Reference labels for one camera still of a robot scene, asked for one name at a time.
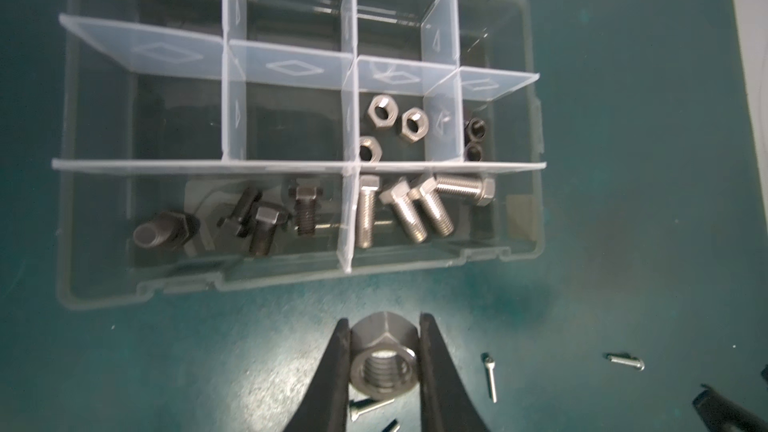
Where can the black hex bolt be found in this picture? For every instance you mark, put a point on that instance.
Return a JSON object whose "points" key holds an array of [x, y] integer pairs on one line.
{"points": [[305, 208], [266, 218], [237, 223]]}

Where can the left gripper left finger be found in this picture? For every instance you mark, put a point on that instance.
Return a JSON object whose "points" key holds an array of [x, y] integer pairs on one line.
{"points": [[325, 403]]}

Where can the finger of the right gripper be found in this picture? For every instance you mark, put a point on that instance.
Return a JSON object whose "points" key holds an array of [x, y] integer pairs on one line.
{"points": [[720, 414]]}

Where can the small black screw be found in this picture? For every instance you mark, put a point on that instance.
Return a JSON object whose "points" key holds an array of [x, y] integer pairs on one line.
{"points": [[626, 360]]}

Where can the black nut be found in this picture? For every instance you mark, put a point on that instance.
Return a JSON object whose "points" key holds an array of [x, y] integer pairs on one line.
{"points": [[475, 130], [473, 152]]}

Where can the small black bolt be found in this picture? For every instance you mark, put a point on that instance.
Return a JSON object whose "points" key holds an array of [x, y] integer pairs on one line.
{"points": [[166, 230]]}

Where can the grey compartment organizer box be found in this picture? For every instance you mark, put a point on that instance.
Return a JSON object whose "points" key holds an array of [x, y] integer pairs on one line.
{"points": [[180, 105]]}

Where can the silver nut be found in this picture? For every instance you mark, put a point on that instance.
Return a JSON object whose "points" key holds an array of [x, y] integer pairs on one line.
{"points": [[414, 125], [384, 356], [370, 150], [383, 111]]}

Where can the green table mat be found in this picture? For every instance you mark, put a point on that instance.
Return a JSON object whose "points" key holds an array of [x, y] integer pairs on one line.
{"points": [[655, 247]]}

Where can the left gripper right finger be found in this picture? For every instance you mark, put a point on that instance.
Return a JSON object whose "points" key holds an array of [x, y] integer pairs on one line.
{"points": [[444, 402]]}

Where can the silver hex bolt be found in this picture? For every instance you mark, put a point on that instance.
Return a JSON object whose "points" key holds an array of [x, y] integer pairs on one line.
{"points": [[424, 191], [397, 196], [369, 187], [481, 191]]}

